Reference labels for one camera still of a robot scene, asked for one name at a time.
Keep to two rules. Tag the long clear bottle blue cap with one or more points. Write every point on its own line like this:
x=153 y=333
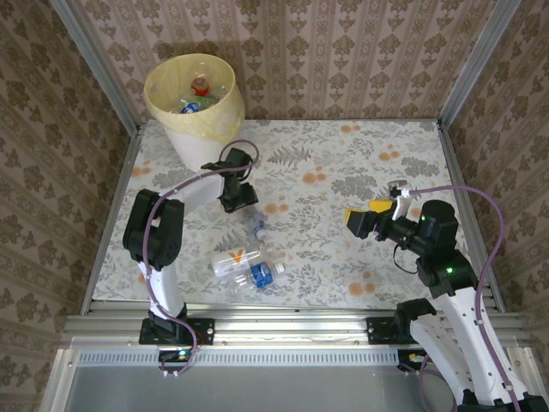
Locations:
x=257 y=223

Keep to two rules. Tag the small bottle green label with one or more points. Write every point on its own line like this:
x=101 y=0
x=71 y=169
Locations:
x=206 y=101

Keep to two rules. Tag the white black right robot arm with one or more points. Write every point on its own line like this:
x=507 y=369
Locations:
x=467 y=335

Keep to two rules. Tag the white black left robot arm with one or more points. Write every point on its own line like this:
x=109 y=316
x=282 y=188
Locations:
x=154 y=232

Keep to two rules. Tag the white plastic waste bin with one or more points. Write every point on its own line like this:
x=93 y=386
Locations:
x=193 y=148

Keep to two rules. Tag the floral patterned table mat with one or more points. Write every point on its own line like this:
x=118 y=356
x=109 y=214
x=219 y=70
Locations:
x=326 y=266

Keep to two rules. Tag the bottle white label orange logo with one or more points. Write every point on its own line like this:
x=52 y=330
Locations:
x=229 y=262

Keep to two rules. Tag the crushed bottle blue label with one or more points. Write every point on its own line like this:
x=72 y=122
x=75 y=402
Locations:
x=261 y=274

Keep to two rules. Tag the small controller board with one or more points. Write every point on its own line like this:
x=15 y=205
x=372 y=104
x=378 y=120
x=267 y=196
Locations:
x=176 y=355
x=412 y=358

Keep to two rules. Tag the grey metal panel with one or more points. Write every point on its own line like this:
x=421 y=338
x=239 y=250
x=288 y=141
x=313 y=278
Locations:
x=279 y=390

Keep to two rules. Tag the aluminium table side rail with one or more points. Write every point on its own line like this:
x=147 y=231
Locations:
x=457 y=171
x=109 y=223

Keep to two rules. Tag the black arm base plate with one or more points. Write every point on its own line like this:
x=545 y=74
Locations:
x=379 y=330
x=201 y=330

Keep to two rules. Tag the aluminium front mounting rail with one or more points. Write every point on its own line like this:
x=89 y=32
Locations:
x=291 y=326

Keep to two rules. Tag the aluminium frame post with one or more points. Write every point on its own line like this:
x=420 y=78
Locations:
x=98 y=64
x=476 y=64

